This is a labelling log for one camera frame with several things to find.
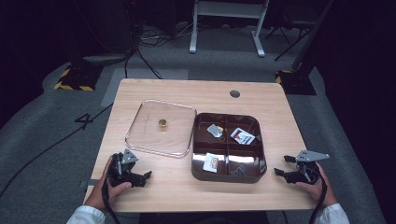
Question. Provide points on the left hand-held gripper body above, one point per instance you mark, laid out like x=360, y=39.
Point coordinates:
x=120, y=168

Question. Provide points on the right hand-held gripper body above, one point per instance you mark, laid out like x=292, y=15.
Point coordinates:
x=308, y=169

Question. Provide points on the person's right hand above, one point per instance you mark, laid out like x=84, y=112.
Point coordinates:
x=320, y=189

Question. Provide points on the person's left hand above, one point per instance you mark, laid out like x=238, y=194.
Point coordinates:
x=101, y=194

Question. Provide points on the clear lid with gold knob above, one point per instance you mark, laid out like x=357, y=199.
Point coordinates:
x=162, y=129

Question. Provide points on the white red blue packet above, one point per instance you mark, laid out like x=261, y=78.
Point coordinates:
x=243, y=136

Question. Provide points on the dark brown divided box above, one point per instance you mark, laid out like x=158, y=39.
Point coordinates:
x=229, y=151

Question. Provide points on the white packet with red print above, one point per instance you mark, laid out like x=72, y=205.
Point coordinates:
x=210, y=162

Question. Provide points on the small yellow item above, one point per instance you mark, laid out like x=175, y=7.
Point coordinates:
x=220, y=128

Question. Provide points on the silver foil packet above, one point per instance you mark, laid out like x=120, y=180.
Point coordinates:
x=214, y=130

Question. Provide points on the black stand with hazard-striped base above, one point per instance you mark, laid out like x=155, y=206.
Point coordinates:
x=79, y=76
x=299, y=79

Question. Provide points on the black folding tripod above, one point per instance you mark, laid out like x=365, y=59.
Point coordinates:
x=289, y=34

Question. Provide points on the white desk frame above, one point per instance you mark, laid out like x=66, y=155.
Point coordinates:
x=229, y=9

